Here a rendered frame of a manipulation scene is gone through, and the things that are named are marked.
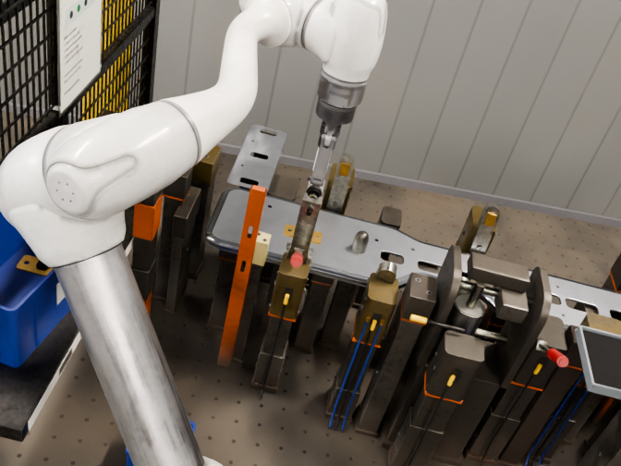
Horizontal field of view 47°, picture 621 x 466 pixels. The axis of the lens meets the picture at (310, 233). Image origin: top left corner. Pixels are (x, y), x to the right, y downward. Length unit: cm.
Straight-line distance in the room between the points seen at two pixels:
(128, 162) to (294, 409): 88
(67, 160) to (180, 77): 255
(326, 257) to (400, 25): 187
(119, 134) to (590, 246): 186
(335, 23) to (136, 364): 66
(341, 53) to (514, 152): 242
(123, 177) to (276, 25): 54
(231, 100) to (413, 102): 243
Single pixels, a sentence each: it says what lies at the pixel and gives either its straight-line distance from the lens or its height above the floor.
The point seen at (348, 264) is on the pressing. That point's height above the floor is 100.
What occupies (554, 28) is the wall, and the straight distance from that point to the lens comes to 338.
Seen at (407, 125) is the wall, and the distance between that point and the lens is 346.
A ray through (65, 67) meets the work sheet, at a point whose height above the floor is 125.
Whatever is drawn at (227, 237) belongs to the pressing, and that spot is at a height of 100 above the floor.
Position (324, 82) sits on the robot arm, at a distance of 133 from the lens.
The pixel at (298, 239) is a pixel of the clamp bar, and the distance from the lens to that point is 137.
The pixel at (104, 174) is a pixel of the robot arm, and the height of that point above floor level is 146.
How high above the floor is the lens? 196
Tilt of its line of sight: 38 degrees down
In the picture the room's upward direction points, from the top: 15 degrees clockwise
